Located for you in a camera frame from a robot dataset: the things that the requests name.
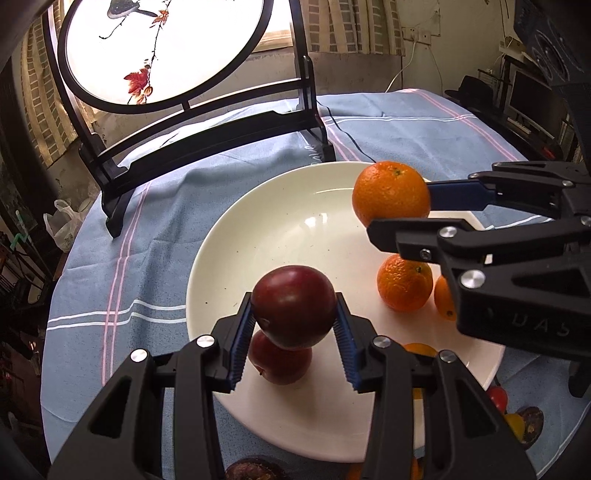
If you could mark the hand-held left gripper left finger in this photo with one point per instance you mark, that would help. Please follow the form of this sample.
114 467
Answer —
240 344

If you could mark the blue striped tablecloth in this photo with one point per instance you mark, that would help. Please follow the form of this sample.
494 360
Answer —
161 230

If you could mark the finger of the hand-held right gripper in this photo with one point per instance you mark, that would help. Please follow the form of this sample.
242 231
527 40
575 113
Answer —
455 196
415 235

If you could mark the yellow cherry tomato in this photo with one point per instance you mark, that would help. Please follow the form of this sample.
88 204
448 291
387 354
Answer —
515 427

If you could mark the wall socket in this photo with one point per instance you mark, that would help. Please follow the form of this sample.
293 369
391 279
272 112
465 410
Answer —
415 35

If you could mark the orange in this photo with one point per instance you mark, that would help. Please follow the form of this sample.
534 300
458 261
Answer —
404 284
421 349
355 471
390 194
443 300

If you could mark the white plastic bag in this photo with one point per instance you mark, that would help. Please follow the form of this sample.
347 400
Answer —
62 224

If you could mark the black hat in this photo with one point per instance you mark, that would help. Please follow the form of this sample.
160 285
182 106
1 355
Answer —
471 90

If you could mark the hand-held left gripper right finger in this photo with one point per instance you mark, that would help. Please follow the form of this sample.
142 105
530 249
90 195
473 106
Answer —
347 346

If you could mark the checked curtain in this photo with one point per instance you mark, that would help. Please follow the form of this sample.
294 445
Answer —
46 106
351 25

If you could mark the computer monitor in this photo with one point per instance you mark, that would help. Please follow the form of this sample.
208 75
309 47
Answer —
535 99

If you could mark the round painted screen black stand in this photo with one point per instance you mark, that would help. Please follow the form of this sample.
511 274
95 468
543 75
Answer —
161 46

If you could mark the white round plate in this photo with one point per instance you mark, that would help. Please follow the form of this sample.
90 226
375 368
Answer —
286 230

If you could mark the dark red apple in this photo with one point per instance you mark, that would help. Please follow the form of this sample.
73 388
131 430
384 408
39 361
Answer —
293 304
277 364

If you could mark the dark purple passion fruit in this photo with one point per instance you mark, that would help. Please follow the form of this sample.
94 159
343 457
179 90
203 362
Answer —
254 468
531 424

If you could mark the red cherry tomato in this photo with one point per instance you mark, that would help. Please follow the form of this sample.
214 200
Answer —
498 399

